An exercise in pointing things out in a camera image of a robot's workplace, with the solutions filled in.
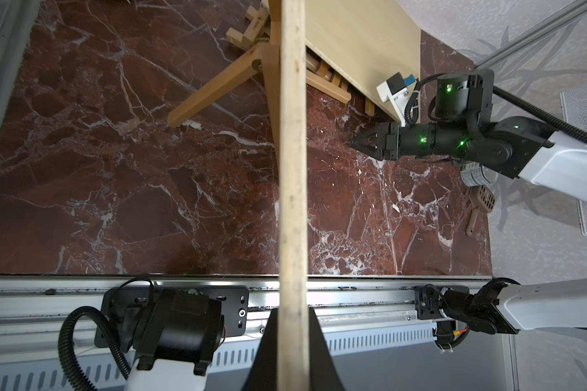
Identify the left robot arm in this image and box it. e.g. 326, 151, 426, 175
57, 277, 346, 390

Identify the metal tin can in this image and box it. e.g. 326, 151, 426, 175
460, 162, 498, 187

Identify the wooden easel frame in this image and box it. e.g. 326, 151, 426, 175
165, 4, 377, 162

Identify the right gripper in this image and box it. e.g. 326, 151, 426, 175
348, 122, 470, 161

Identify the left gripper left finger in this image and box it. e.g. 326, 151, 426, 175
242, 309, 278, 391

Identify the wooden board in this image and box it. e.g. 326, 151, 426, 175
298, 1, 421, 122
277, 1, 311, 390

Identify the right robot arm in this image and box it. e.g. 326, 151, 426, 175
349, 69, 587, 349

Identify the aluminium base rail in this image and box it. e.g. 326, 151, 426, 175
0, 275, 518, 390

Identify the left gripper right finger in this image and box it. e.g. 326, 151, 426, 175
308, 307, 345, 391

